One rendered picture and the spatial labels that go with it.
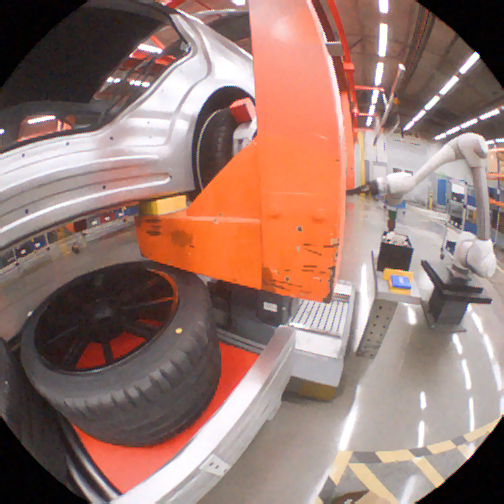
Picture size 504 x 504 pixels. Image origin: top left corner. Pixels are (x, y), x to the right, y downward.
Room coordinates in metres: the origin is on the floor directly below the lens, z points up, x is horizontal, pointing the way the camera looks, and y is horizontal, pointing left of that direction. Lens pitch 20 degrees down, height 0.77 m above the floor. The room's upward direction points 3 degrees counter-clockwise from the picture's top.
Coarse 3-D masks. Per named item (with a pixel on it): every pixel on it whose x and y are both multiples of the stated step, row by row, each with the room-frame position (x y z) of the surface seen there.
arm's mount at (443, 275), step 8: (432, 264) 0.81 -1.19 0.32; (440, 264) 0.79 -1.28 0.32; (448, 264) 0.77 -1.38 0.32; (432, 272) 0.74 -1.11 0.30; (440, 272) 0.68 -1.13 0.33; (448, 272) 0.66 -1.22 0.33; (440, 280) 0.61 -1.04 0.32; (448, 280) 0.57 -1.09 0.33; (456, 280) 0.55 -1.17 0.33; (464, 280) 0.52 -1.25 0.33; (472, 280) 0.49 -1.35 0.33; (448, 288) 0.53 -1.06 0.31; (456, 288) 0.50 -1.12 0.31; (464, 288) 0.47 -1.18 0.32; (472, 288) 0.43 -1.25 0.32; (480, 288) 0.39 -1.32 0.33
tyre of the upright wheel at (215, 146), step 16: (224, 112) 0.87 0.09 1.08; (208, 128) 0.84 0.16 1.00; (224, 128) 0.80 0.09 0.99; (192, 144) 0.86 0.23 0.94; (208, 144) 0.81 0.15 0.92; (224, 144) 0.79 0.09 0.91; (192, 160) 0.84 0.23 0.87; (208, 160) 0.80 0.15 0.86; (224, 160) 0.79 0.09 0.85; (208, 176) 0.81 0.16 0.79; (192, 192) 0.88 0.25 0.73
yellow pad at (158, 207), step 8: (152, 200) 0.64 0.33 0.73; (160, 200) 0.61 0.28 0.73; (168, 200) 0.64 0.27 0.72; (176, 200) 0.67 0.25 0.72; (184, 200) 0.70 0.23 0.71; (144, 208) 0.63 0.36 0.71; (152, 208) 0.61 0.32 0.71; (160, 208) 0.60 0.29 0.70; (168, 208) 0.63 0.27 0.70; (176, 208) 0.66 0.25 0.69; (184, 208) 0.69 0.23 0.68
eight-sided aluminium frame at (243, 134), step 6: (240, 126) 0.83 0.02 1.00; (246, 126) 0.81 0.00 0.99; (252, 126) 0.82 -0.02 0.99; (234, 132) 0.81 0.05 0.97; (240, 132) 0.79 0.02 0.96; (246, 132) 0.78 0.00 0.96; (252, 132) 0.81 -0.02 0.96; (234, 138) 0.81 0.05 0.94; (240, 138) 0.79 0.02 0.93; (246, 138) 0.78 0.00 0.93; (234, 144) 0.81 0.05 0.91; (240, 144) 0.82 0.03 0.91; (246, 144) 0.78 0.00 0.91; (234, 150) 0.81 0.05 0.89; (240, 150) 0.82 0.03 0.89; (234, 156) 0.81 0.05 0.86
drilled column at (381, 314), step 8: (376, 304) 0.55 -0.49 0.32; (384, 304) 0.53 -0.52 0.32; (392, 304) 0.51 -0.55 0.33; (376, 312) 0.54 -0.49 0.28; (384, 312) 0.52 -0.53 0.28; (392, 312) 0.51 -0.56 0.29; (368, 320) 0.59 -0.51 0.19; (376, 320) 0.54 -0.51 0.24; (384, 320) 0.52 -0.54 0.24; (368, 328) 0.55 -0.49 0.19; (376, 328) 0.53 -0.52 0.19; (384, 328) 0.51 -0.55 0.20; (368, 336) 0.54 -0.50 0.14; (376, 336) 0.52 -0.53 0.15; (384, 336) 0.50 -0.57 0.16; (360, 344) 0.57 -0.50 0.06; (368, 344) 0.53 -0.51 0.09; (376, 344) 0.51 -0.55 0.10; (360, 352) 0.54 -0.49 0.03; (368, 352) 0.52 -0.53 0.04; (376, 352) 0.50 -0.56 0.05
